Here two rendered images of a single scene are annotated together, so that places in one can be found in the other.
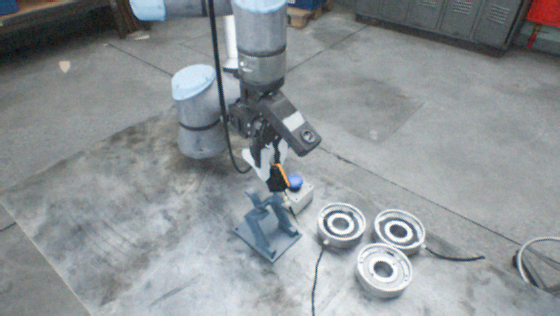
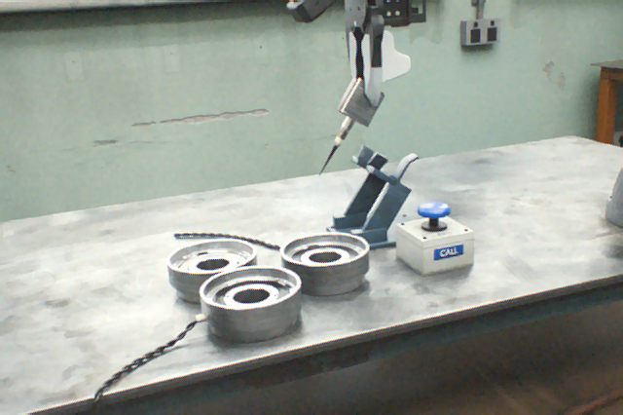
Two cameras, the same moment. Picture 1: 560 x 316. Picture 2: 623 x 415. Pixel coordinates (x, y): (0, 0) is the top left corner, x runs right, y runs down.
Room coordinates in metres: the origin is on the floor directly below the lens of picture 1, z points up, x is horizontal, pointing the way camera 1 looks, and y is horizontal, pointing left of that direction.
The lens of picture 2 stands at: (0.88, -0.78, 1.13)
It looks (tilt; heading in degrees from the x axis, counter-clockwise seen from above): 18 degrees down; 121
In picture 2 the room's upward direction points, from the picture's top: 3 degrees counter-clockwise
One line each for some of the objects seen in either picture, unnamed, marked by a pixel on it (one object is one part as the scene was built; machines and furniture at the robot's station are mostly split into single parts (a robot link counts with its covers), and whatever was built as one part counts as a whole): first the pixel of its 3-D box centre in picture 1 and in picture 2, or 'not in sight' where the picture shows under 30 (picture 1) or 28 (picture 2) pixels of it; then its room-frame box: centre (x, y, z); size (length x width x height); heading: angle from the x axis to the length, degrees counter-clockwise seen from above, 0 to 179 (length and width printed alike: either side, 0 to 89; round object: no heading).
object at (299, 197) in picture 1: (292, 192); (437, 242); (0.61, -0.03, 0.82); 0.08 x 0.07 x 0.05; 50
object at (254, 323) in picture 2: (397, 233); (252, 303); (0.49, -0.26, 0.82); 0.10 x 0.10 x 0.04
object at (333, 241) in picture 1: (340, 226); (325, 263); (0.51, -0.14, 0.82); 0.10 x 0.10 x 0.04
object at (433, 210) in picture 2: (294, 186); (433, 223); (0.61, -0.04, 0.85); 0.04 x 0.04 x 0.05
